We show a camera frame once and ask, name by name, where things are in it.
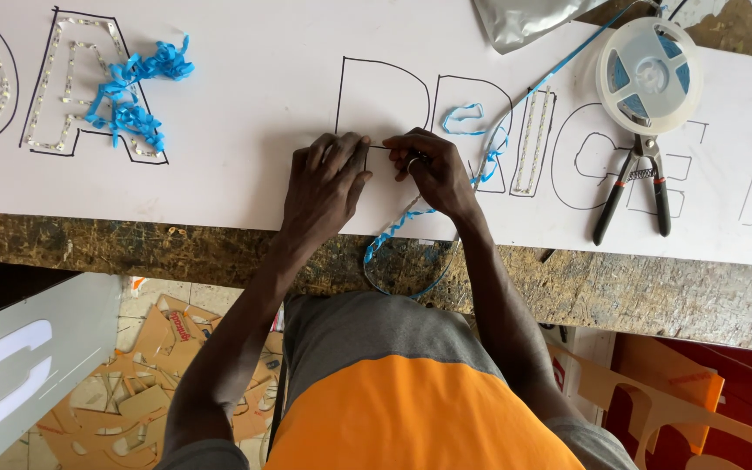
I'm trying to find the tan cut-out board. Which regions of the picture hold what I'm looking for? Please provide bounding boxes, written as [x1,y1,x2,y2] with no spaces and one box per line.
[547,342,752,470]

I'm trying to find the LED strip in triangular outline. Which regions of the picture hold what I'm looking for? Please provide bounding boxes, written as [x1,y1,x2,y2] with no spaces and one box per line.
[23,16,161,159]

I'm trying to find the silver foil bag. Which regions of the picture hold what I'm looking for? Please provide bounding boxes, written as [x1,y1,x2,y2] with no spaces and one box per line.
[473,0,612,55]

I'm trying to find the black-handled cutting pliers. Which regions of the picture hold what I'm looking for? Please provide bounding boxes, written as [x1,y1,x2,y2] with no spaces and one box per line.
[593,134,672,247]

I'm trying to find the orange sheet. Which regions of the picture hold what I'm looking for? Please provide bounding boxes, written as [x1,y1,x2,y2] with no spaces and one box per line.
[611,333,727,454]

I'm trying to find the person's left hand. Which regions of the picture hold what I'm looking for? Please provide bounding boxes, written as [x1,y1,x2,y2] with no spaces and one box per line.
[281,132,374,244]

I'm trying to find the white LED strip reel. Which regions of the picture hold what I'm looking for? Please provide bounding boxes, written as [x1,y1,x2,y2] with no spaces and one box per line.
[596,16,704,137]

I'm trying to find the grey sign panel white letter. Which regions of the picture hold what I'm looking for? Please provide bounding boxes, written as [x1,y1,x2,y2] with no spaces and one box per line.
[0,271,124,470]

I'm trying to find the orange and grey shirt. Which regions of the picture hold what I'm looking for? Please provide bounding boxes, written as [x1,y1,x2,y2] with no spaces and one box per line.
[154,290,639,470]

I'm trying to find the LED strip with blue backing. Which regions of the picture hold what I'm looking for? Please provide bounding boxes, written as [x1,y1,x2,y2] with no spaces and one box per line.
[363,0,667,300]

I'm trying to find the heap of blue backing curls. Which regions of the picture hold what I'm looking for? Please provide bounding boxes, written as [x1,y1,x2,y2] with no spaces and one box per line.
[84,34,196,155]

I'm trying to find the loose blue backing curl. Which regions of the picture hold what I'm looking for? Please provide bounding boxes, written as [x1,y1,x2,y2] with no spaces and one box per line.
[441,102,486,137]

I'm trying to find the heap of brown cardboard scraps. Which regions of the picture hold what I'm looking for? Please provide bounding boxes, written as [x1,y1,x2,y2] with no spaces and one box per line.
[35,294,285,470]

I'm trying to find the person's right hand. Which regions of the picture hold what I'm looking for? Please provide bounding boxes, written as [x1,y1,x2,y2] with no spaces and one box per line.
[383,127,483,222]

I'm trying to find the white sign board with outlines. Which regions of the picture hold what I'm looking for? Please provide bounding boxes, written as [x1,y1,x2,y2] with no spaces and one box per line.
[0,0,752,270]

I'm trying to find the LED strip in narrow outline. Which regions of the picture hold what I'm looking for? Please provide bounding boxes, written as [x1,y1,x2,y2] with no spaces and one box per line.
[513,87,553,196]

